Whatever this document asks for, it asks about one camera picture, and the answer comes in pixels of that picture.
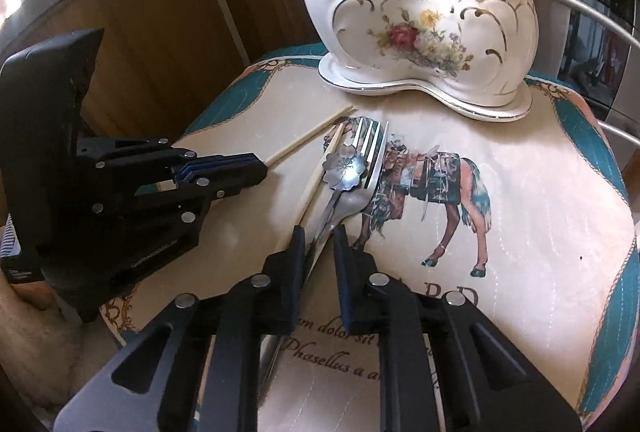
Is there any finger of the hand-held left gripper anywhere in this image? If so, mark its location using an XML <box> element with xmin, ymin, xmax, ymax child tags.
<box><xmin>75</xmin><ymin>136</ymin><xmax>267</xmax><ymax>174</ymax></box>
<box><xmin>93</xmin><ymin>166</ymin><xmax>269</xmax><ymax>226</ymax></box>

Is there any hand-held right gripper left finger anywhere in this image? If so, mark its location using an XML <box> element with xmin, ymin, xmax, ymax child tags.
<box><xmin>52</xmin><ymin>225</ymin><xmax>307</xmax><ymax>432</ymax></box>

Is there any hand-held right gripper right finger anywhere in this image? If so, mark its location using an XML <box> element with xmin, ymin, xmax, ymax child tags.
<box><xmin>332</xmin><ymin>224</ymin><xmax>583</xmax><ymax>432</ymax></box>

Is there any wooden chopstick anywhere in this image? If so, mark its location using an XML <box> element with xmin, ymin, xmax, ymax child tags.
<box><xmin>264</xmin><ymin>107</ymin><xmax>354</xmax><ymax>165</ymax></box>
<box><xmin>276</xmin><ymin>123</ymin><xmax>347</xmax><ymax>259</ymax></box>

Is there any silver flower-shaped spoon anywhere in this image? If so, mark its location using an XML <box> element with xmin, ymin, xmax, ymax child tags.
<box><xmin>259</xmin><ymin>143</ymin><xmax>369</xmax><ymax>395</ymax></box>

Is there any silver fork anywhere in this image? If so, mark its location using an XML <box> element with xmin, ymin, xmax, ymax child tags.
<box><xmin>330</xmin><ymin>116</ymin><xmax>391</xmax><ymax>254</ymax></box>

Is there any person's left forearm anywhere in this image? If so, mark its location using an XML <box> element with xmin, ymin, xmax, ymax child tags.
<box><xmin>0</xmin><ymin>279</ymin><xmax>82</xmax><ymax>394</ymax></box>

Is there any wooden kitchen cabinet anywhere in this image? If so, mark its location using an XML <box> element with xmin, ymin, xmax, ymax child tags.
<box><xmin>10</xmin><ymin>0</ymin><xmax>323</xmax><ymax>158</ymax></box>

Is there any white ceramic saucer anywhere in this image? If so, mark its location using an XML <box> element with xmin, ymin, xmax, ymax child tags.
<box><xmin>318</xmin><ymin>52</ymin><xmax>534</xmax><ymax>122</ymax></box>

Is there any horse print quilted cushion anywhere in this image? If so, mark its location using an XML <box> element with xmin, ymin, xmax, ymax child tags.
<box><xmin>99</xmin><ymin>42</ymin><xmax>640</xmax><ymax>432</ymax></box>

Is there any stainless steel oven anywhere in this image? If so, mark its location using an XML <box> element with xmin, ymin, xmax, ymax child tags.
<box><xmin>462</xmin><ymin>0</ymin><xmax>640</xmax><ymax>175</ymax></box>

